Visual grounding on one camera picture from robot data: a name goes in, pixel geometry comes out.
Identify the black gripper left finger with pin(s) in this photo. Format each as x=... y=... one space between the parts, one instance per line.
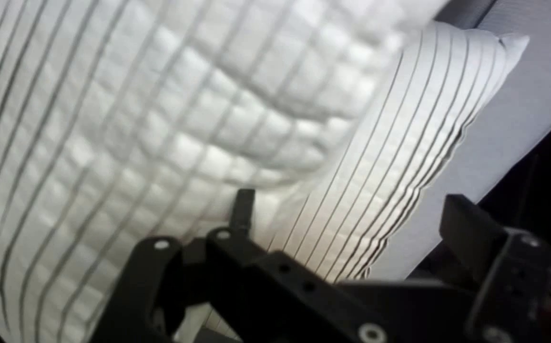
x=267 y=286

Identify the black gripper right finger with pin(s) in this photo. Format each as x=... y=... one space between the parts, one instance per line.
x=510 y=286

